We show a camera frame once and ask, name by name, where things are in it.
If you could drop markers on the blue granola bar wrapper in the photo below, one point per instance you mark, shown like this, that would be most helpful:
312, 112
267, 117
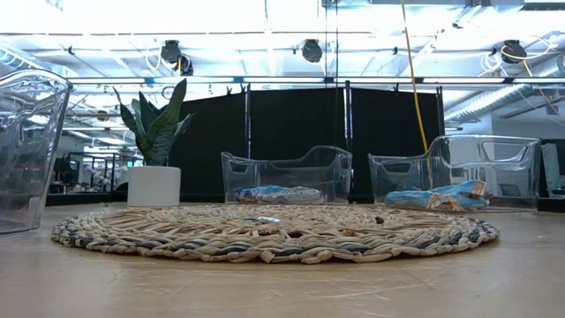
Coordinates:
408, 199
463, 204
459, 187

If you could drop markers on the black partition panel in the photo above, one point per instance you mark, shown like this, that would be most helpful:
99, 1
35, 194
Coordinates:
291, 119
212, 141
388, 123

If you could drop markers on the ceiling light strip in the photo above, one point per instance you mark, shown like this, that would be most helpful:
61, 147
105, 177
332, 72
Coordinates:
287, 80

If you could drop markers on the round woven straw placemat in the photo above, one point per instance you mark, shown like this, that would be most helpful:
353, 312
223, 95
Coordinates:
273, 238

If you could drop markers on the small brown crumb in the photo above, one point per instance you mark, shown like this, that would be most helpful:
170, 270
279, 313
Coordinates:
379, 219

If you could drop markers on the green snake plant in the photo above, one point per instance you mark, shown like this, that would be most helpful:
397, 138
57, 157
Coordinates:
156, 132

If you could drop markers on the white plant pot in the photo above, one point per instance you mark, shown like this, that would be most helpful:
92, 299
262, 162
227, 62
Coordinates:
153, 185

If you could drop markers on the black background robot station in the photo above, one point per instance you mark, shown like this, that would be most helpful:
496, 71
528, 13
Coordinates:
88, 172

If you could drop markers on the black table edge rail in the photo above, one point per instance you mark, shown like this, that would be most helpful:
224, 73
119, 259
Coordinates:
88, 199

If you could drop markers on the white ceiling duct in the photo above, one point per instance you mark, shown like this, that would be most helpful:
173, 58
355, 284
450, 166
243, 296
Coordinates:
485, 103

